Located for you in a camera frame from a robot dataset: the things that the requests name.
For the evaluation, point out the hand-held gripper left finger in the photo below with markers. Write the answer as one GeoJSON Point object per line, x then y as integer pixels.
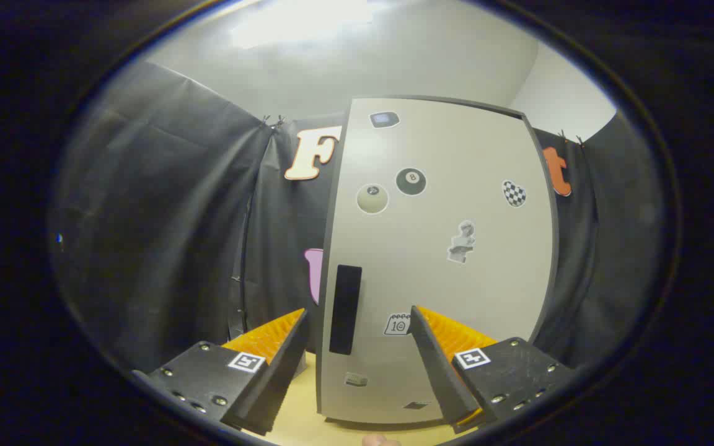
{"type": "Point", "coordinates": [276, 384]}

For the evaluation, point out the grey cabinet door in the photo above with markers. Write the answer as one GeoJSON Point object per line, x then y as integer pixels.
{"type": "Point", "coordinates": [444, 285]}

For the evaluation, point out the black backdrop cloth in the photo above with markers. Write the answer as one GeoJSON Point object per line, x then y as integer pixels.
{"type": "Point", "coordinates": [158, 217]}

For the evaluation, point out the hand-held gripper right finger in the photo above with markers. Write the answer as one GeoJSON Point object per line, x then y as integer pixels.
{"type": "Point", "coordinates": [440, 378]}

